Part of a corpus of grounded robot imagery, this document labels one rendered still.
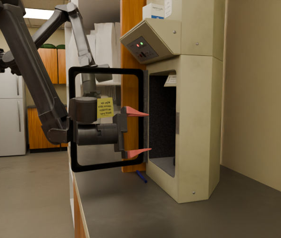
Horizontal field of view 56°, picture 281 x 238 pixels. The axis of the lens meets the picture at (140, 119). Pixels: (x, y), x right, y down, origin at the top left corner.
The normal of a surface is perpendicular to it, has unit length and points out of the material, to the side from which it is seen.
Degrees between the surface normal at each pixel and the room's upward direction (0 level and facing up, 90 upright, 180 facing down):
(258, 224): 0
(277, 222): 0
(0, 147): 90
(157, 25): 90
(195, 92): 90
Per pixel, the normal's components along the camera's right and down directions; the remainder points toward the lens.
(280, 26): -0.95, 0.04
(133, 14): 0.31, 0.11
